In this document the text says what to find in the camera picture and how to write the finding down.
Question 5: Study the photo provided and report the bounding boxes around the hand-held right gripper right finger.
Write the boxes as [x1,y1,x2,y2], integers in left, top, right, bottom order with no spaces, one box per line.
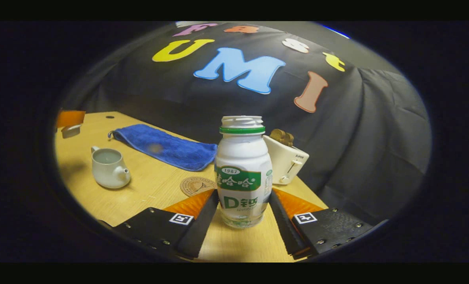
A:
[269,189,377,260]

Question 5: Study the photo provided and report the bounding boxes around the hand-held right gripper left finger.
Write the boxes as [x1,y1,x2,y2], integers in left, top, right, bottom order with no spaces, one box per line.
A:
[100,189,219,261]

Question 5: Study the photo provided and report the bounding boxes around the white teacup lid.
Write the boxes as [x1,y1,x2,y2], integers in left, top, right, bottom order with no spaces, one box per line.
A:
[61,125,82,138]

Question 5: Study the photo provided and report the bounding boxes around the round brown coaster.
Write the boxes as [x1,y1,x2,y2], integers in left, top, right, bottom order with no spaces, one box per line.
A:
[180,176,217,198]

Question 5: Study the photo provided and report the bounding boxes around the white teacup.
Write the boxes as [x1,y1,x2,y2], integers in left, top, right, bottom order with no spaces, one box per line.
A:
[91,146,131,189]

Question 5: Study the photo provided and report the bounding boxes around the white water bottle green label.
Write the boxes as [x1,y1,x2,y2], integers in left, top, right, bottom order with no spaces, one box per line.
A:
[214,116,274,229]

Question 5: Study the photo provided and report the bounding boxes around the white toaster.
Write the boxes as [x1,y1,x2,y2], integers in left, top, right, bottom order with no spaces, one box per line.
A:
[263,134,310,185]

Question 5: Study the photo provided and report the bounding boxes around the blue towel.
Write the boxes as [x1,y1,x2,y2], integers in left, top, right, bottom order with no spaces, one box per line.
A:
[108,124,218,172]

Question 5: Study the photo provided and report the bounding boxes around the brown bread slice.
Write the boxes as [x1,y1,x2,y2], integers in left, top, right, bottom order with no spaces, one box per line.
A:
[269,129,294,147]

